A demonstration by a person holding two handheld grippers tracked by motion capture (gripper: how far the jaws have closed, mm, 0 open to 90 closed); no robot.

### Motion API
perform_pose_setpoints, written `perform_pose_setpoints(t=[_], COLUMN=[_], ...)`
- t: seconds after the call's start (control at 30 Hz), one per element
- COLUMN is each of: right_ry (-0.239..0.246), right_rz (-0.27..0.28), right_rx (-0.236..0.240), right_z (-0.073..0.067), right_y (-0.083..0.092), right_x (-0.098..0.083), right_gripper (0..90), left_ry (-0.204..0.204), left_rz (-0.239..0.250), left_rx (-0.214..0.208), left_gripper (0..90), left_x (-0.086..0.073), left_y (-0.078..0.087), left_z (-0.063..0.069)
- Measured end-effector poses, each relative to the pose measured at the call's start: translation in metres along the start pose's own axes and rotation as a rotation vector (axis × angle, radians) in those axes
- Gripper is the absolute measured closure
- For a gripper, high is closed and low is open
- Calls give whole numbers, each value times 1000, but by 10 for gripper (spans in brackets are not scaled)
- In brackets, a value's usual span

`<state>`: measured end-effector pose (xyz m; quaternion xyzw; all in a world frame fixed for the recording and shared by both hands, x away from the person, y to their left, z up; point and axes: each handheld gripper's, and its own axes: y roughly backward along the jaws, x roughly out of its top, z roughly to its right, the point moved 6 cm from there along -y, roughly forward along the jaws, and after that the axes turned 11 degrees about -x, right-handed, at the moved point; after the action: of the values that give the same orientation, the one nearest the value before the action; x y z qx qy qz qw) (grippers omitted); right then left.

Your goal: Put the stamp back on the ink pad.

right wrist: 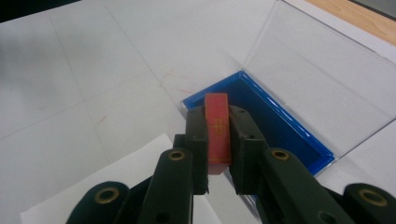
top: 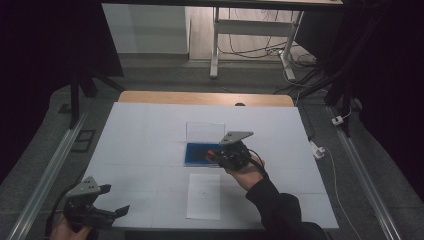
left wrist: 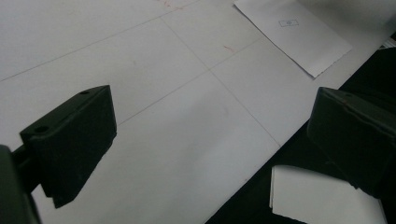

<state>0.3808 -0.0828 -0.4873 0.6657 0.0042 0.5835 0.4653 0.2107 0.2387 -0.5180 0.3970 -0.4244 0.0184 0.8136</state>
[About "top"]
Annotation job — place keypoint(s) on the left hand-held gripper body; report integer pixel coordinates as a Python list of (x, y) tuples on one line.
[(85, 188)]

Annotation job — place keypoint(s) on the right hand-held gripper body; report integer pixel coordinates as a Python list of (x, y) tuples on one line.
[(235, 155)]

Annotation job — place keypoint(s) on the red stamp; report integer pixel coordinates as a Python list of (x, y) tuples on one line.
[(210, 154)]

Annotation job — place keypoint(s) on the blue ink pad box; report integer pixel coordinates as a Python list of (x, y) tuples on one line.
[(196, 156)]

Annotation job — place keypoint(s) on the person's right hand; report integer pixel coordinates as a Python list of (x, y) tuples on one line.
[(251, 173)]

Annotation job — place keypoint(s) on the person's left hand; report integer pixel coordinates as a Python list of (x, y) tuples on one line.
[(63, 231)]

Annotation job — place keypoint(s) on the white paper sheet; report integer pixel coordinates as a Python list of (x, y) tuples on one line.
[(204, 196)]

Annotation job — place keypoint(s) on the black round table grommet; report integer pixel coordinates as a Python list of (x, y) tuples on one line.
[(239, 104)]

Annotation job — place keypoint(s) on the white table cover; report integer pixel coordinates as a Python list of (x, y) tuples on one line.
[(143, 140)]

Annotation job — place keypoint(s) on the wooden table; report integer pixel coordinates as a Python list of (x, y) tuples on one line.
[(186, 97)]

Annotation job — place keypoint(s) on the white power adapter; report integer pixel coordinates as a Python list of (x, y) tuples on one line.
[(317, 150)]

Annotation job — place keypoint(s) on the black metal stand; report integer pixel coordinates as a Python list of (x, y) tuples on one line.
[(75, 100), (345, 83)]

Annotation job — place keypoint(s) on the small white plug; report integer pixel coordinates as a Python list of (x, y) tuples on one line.
[(337, 120)]

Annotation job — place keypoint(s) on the black curtain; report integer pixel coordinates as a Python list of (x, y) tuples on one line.
[(33, 66), (393, 83)]

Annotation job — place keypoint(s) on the aluminium rail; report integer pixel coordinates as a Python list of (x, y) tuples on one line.
[(366, 183), (50, 173)]

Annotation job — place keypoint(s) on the white desk frame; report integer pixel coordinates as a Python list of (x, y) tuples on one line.
[(253, 27)]

